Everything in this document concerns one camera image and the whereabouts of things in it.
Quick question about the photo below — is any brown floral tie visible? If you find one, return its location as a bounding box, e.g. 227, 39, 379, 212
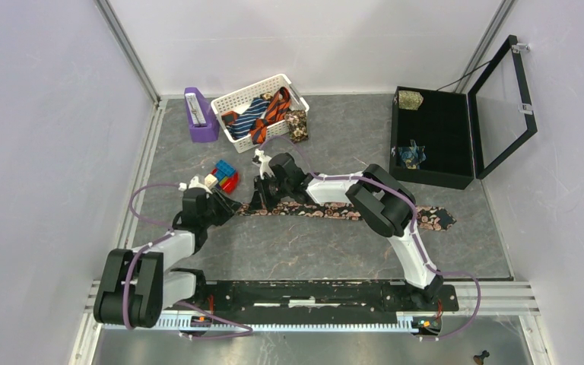
284, 110, 309, 143

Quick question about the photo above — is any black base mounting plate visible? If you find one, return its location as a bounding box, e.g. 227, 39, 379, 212
189, 279, 459, 325

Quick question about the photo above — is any black tie display box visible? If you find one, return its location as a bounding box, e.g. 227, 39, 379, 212
389, 35, 538, 190

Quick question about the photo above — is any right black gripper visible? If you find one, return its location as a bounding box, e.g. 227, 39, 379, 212
248, 173, 291, 212

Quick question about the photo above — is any orange navy striped tie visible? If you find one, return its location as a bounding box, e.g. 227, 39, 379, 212
249, 87, 291, 144

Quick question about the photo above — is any purple metronome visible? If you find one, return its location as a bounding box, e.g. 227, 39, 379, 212
183, 87, 220, 143

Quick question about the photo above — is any black pink floral tie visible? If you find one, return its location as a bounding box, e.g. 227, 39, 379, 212
236, 202, 456, 231

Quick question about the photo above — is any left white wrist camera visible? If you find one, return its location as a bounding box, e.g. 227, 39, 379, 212
177, 176, 212, 194

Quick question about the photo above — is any purple cable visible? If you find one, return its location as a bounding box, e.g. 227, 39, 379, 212
120, 182, 256, 339
259, 135, 482, 341

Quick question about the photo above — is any navy white striped tie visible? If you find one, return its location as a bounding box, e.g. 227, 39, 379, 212
226, 97, 270, 139

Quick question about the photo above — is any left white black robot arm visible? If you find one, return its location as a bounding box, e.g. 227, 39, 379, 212
93, 182, 242, 329

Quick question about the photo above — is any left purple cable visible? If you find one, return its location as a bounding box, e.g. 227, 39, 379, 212
120, 182, 256, 339

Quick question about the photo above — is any small black floor object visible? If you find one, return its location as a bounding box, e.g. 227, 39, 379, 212
472, 350, 490, 365

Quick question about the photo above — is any gold rolled tie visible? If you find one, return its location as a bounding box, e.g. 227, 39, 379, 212
397, 90, 424, 111

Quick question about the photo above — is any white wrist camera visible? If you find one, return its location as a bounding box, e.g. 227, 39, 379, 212
177, 176, 212, 194
252, 148, 275, 182

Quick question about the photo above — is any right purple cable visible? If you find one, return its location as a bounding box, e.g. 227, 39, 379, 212
259, 135, 482, 341

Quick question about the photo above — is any white plastic basket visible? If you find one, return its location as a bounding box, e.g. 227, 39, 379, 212
211, 74, 309, 153

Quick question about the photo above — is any white slotted cable duct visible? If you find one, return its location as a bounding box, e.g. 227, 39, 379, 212
103, 311, 414, 334

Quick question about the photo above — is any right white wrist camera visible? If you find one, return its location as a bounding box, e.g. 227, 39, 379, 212
252, 148, 275, 182

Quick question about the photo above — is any colourful toy block stack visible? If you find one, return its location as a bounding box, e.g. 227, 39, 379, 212
204, 160, 240, 194

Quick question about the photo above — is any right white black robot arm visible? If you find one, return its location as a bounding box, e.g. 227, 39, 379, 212
249, 150, 443, 310

